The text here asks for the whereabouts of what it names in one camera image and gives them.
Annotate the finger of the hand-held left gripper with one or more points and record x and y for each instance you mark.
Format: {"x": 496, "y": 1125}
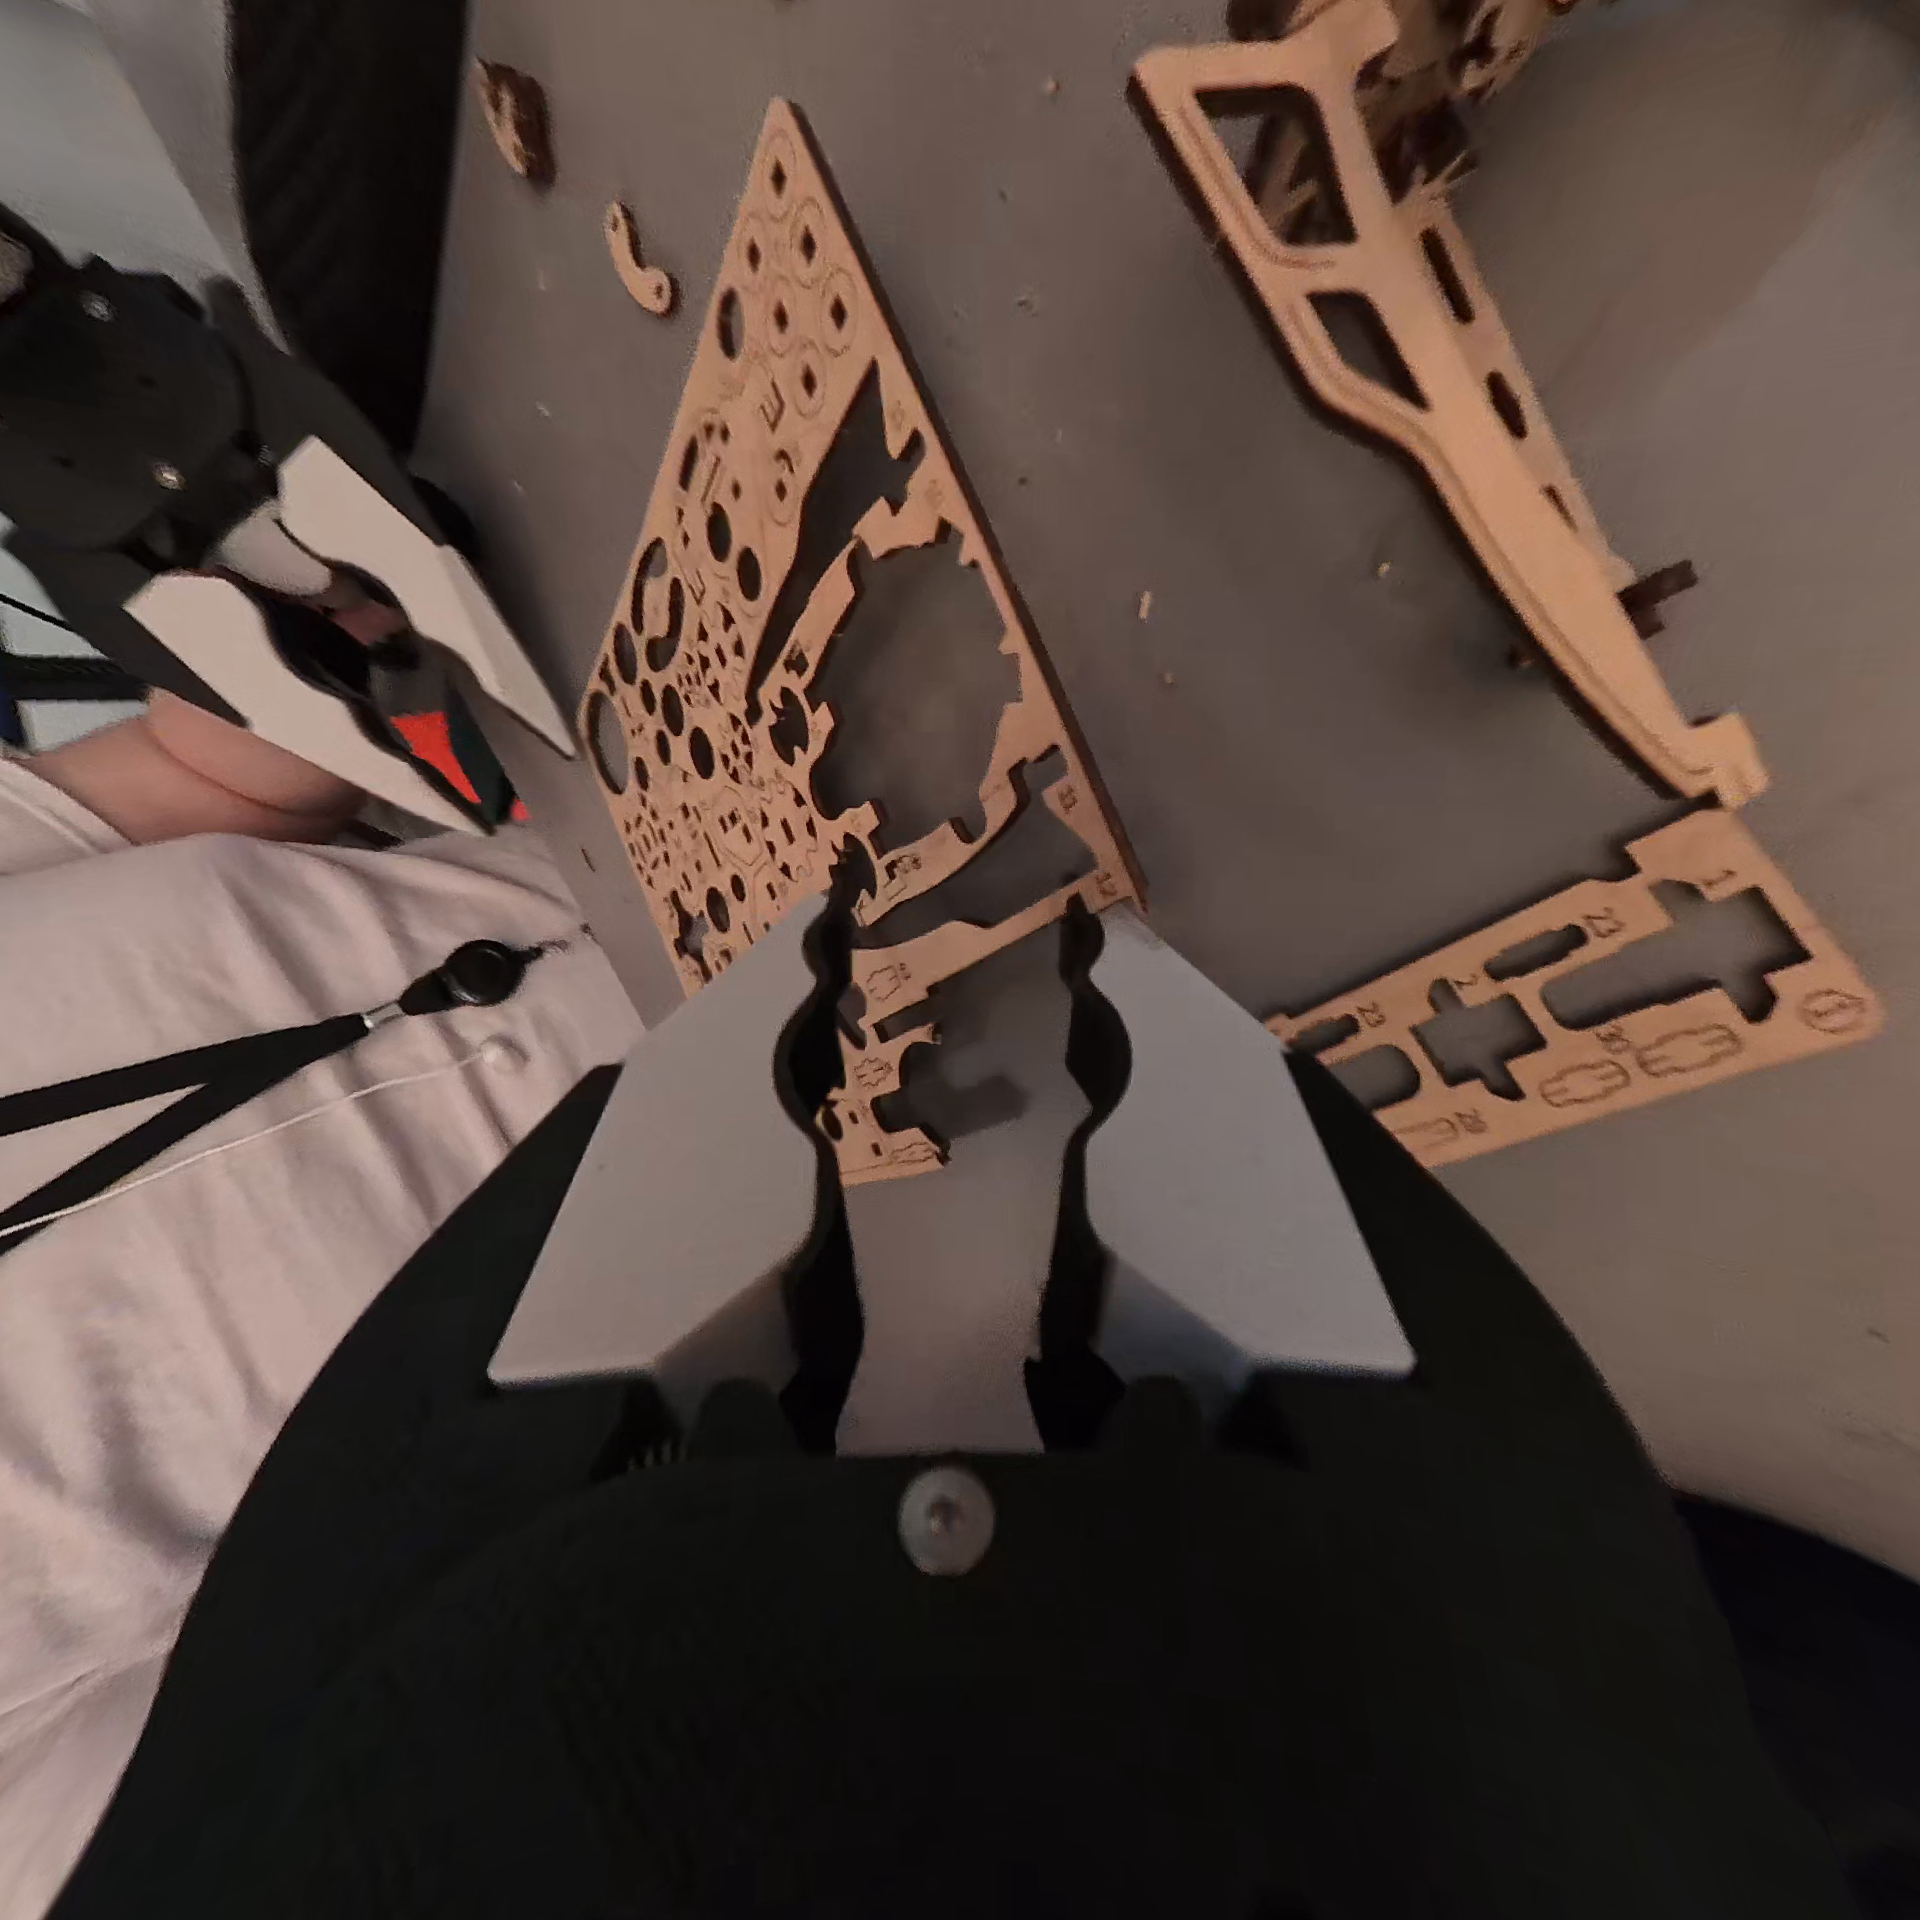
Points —
{"x": 254, "y": 661}
{"x": 390, "y": 556}

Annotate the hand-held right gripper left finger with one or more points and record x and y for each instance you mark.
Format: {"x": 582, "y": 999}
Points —
{"x": 662, "y": 1231}

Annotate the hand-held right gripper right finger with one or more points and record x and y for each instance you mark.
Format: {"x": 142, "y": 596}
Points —
{"x": 1230, "y": 1200}

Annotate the person's left forearm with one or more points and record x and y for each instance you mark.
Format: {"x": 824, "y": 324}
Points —
{"x": 195, "y": 780}

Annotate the black badge reel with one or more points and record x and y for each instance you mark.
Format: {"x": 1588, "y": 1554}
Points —
{"x": 473, "y": 973}

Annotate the black ribbed wrist rest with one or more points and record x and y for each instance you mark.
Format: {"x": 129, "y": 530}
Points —
{"x": 345, "y": 181}

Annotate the small curved wooden piece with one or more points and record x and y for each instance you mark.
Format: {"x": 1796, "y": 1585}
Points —
{"x": 639, "y": 283}

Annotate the small heart-shaped wooden part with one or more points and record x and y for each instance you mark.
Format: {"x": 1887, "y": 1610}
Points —
{"x": 516, "y": 119}

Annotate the person's white shirt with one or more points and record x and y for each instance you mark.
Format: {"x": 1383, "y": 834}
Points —
{"x": 224, "y": 1424}

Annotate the small laser-cut wooden sheet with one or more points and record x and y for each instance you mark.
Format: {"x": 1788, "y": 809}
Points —
{"x": 1822, "y": 1012}

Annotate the wooden gear assembly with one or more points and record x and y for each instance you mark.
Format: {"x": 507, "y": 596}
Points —
{"x": 1425, "y": 119}

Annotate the long wooden frame part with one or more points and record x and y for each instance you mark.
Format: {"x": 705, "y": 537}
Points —
{"x": 1635, "y": 661}

